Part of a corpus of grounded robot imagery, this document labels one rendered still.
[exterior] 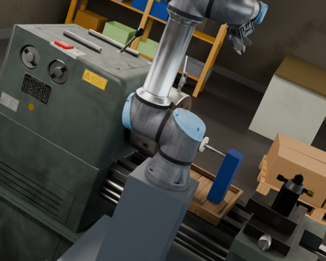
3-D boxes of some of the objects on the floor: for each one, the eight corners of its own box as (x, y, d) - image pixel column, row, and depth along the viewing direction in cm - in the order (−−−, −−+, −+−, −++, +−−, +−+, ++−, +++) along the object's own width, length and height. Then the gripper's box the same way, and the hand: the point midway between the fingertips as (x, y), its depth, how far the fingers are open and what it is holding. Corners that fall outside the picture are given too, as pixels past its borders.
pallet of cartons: (370, 215, 526) (390, 180, 511) (375, 254, 444) (401, 214, 429) (260, 162, 550) (277, 128, 535) (247, 190, 468) (266, 150, 453)
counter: (310, 115, 847) (332, 72, 819) (305, 156, 629) (335, 98, 601) (267, 96, 860) (288, 52, 833) (247, 129, 642) (275, 72, 615)
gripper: (233, 14, 192) (244, 62, 204) (250, 3, 195) (261, 51, 207) (218, 11, 198) (230, 58, 210) (235, 0, 202) (246, 46, 214)
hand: (240, 50), depth 210 cm, fingers closed
